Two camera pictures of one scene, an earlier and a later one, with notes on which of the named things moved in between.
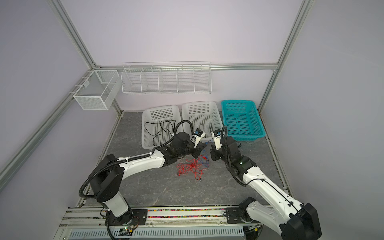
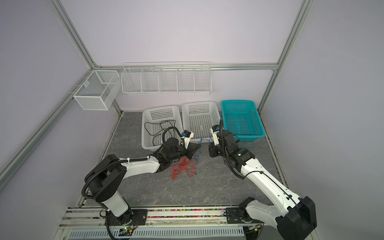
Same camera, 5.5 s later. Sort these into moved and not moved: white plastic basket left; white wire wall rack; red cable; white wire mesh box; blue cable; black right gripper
Moved: red cable; blue cable
Not moved: white wire mesh box; white wire wall rack; white plastic basket left; black right gripper
